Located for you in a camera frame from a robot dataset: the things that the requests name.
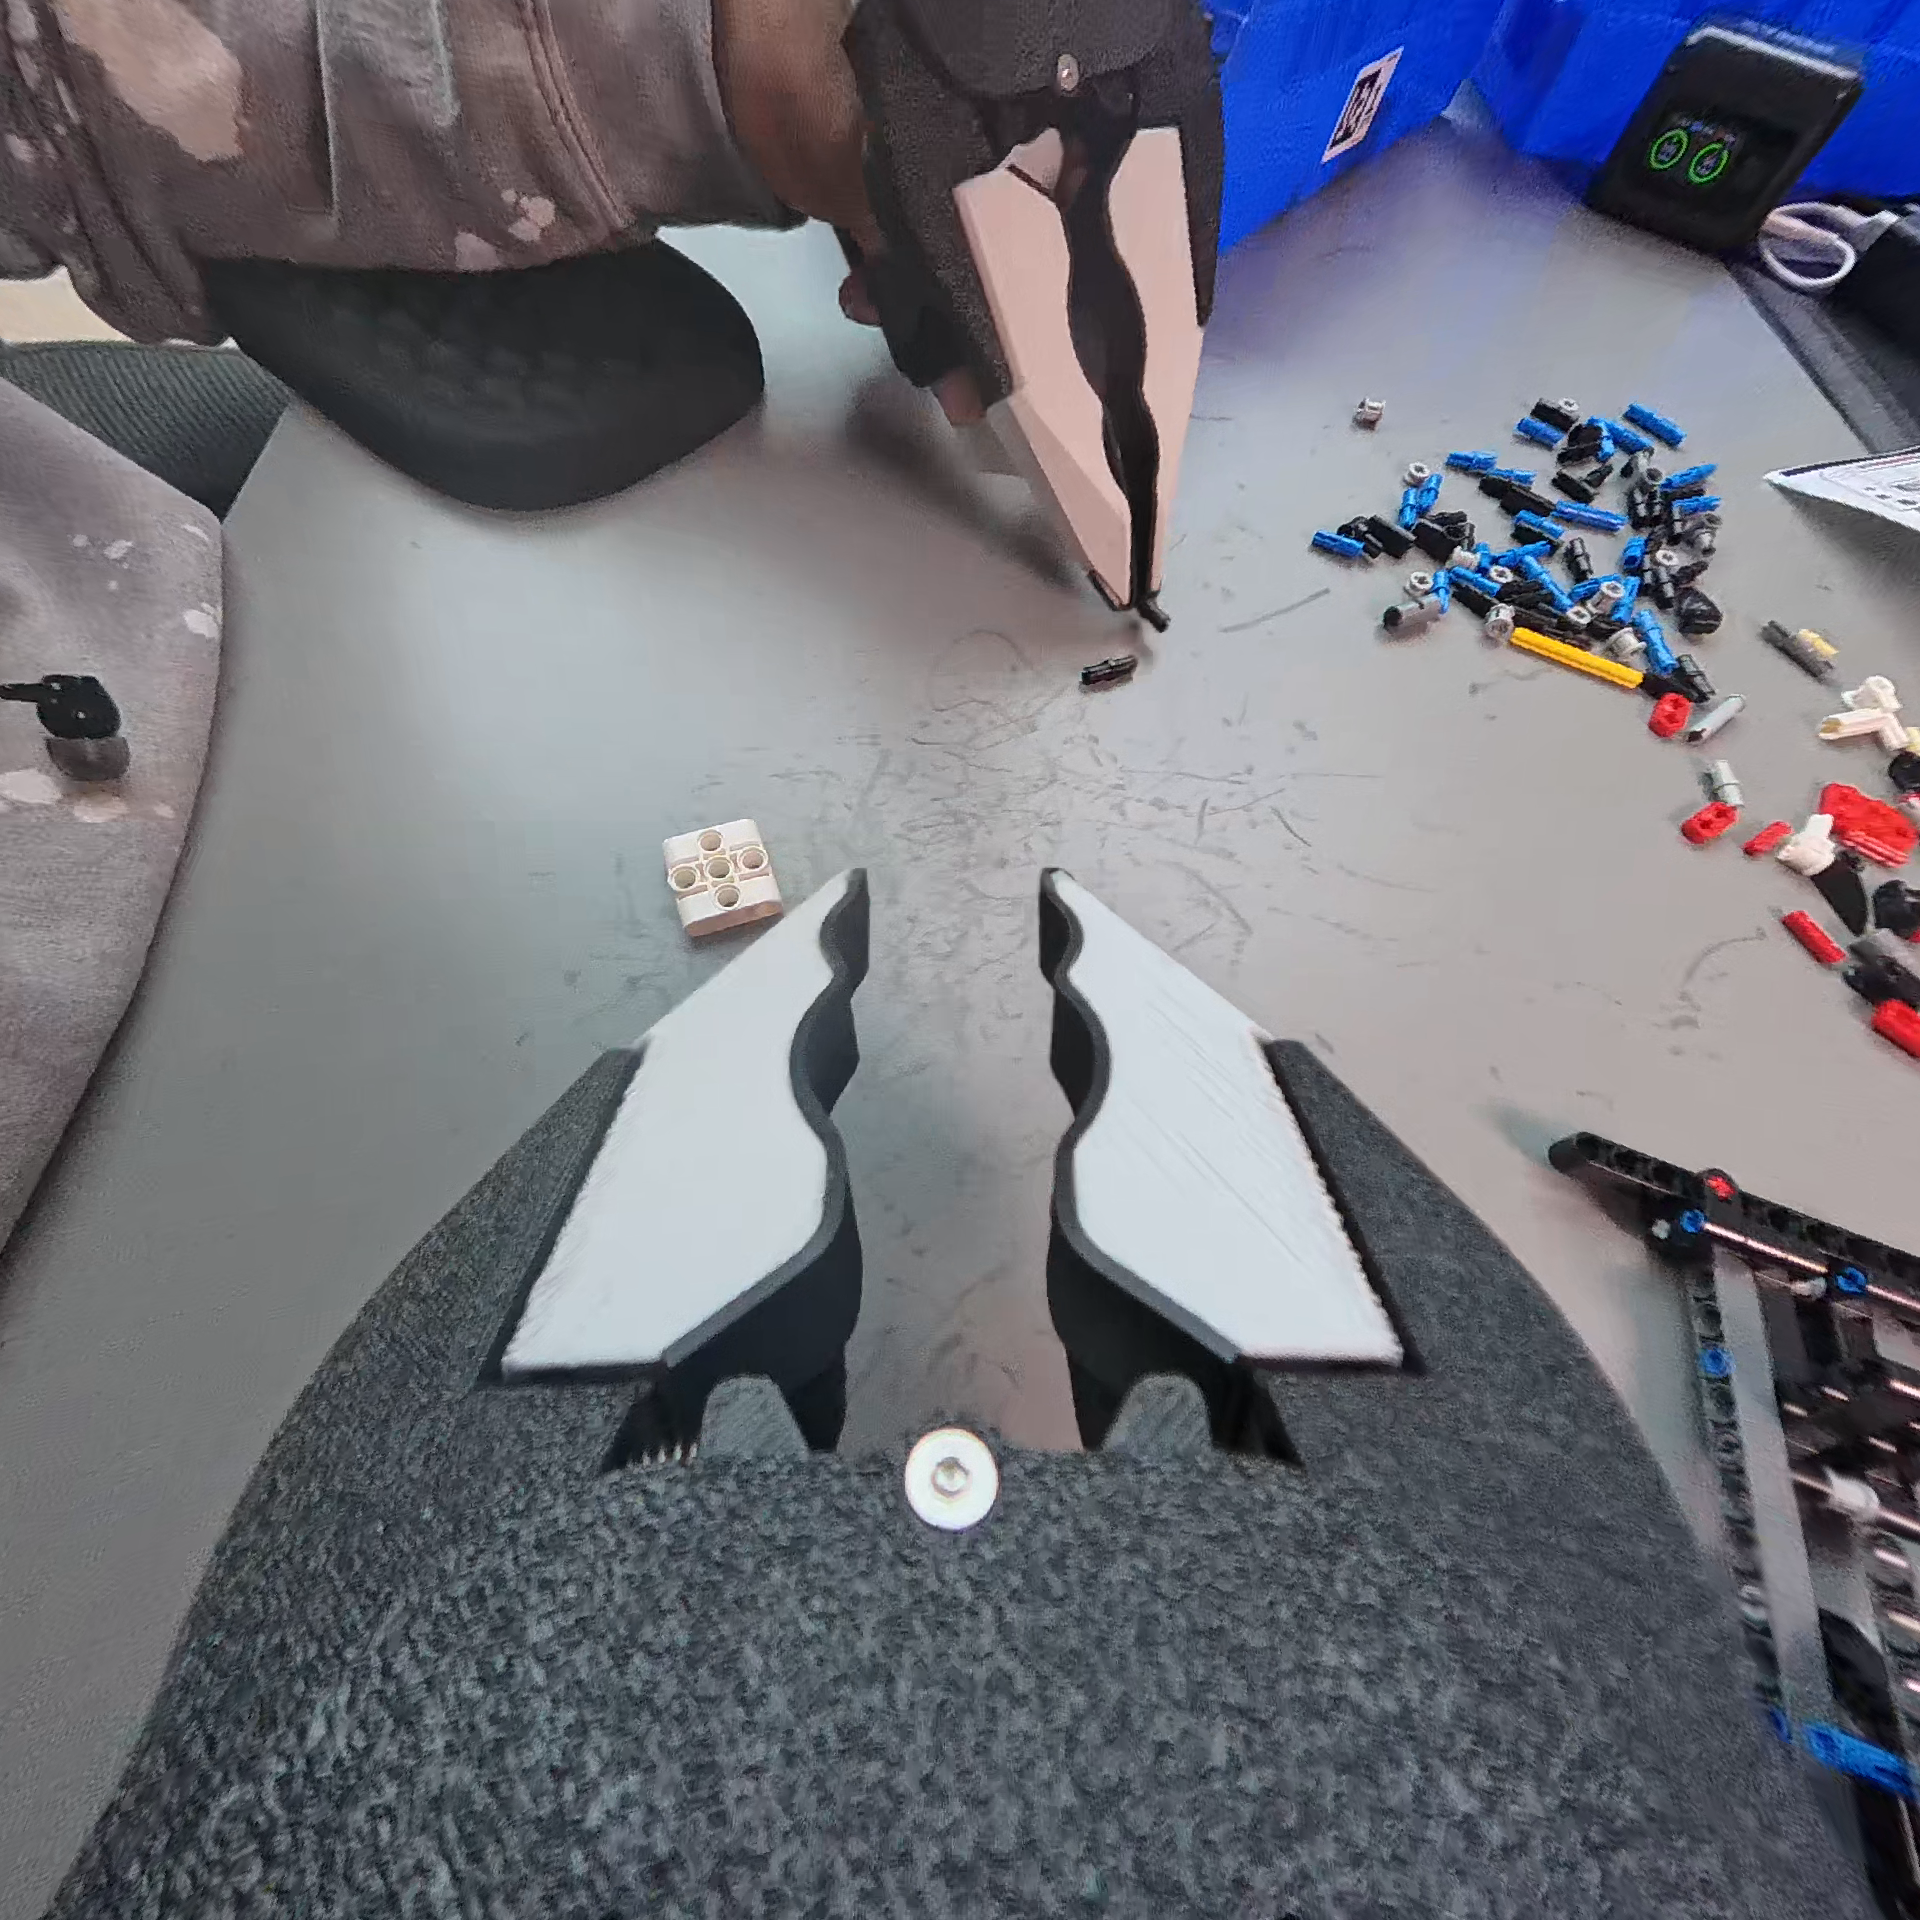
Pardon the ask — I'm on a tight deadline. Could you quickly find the black mesh chair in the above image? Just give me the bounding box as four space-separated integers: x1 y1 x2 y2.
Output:
0 342 291 519

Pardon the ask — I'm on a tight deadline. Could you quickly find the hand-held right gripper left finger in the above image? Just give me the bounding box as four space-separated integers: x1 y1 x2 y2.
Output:
503 871 874 1378

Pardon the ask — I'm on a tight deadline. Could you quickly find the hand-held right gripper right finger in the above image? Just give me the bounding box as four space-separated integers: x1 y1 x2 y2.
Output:
1039 871 1404 1370

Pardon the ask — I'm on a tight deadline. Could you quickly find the black power bank green display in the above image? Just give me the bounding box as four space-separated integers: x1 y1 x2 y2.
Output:
1587 22 1871 256

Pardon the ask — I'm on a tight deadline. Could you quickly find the pile of red white pieces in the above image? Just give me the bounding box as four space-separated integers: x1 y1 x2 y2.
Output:
1649 674 1920 1058

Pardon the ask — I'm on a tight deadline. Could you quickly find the blue plastic bin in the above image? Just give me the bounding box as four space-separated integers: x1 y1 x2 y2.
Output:
1476 0 1920 167

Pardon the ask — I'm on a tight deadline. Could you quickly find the grey desk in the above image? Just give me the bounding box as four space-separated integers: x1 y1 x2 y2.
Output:
0 118 1920 1920

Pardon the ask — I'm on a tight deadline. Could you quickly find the person's left forearm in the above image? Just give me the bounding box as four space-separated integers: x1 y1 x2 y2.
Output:
0 0 797 348

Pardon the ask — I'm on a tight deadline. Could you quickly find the person's left hand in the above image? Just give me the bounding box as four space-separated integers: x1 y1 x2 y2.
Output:
719 0 995 430

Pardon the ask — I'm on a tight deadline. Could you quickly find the black cord with toggle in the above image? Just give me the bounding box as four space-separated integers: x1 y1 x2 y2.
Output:
0 674 135 781

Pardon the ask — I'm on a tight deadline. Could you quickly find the pile of blue black pins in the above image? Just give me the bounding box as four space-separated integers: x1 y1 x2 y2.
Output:
1311 394 1728 707

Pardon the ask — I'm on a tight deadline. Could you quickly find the white cable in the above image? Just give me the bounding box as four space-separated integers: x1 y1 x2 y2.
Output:
1756 198 1906 295

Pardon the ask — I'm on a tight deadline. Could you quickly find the yellow toy axle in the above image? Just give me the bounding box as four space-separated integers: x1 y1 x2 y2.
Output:
1507 624 1649 693

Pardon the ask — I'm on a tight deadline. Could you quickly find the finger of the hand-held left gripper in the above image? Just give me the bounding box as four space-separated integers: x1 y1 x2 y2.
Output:
951 127 1143 608
1106 124 1209 602

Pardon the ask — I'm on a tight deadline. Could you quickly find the white square toy connector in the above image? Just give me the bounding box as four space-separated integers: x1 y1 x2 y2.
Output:
664 821 787 941

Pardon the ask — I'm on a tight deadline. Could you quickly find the grey black toy chassis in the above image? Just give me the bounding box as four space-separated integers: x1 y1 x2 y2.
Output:
1548 1132 1920 1920

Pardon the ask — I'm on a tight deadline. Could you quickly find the sticker sheet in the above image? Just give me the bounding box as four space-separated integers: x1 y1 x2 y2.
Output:
1763 447 1920 534

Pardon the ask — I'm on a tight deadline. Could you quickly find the black oval pad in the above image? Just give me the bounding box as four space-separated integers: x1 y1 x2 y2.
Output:
202 240 768 515

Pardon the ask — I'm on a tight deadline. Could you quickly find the blue bin with square tag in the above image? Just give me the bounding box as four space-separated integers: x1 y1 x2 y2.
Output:
1208 0 1503 256

